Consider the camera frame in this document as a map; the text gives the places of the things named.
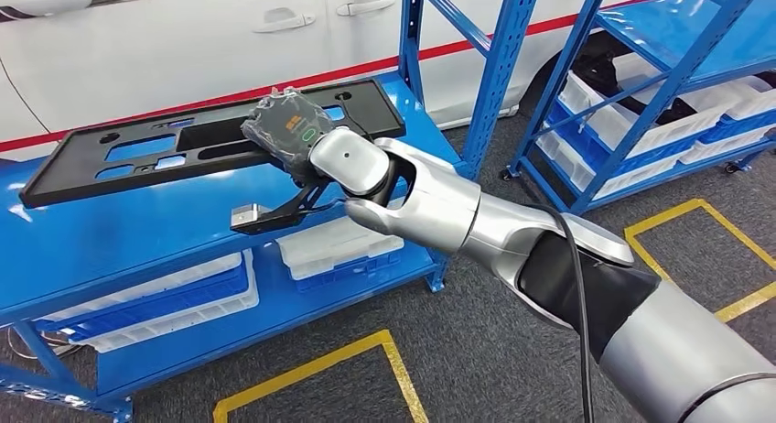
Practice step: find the black plastic plate frame part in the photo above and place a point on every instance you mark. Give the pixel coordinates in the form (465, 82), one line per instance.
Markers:
(54, 180)

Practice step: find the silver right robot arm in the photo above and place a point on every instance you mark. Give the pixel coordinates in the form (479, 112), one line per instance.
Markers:
(436, 196)

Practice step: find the black car part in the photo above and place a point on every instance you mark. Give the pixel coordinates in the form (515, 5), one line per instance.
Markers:
(600, 68)

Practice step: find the blue steel shelf rack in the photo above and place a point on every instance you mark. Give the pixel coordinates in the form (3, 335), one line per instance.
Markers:
(121, 238)

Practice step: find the blue wheeled shelf rack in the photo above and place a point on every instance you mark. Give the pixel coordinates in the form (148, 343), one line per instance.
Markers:
(730, 167)
(679, 20)

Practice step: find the white car with red stripe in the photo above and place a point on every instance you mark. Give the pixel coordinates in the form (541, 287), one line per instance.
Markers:
(182, 62)

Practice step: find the chrome stanchion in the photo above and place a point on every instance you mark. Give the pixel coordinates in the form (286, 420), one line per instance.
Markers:
(42, 347)

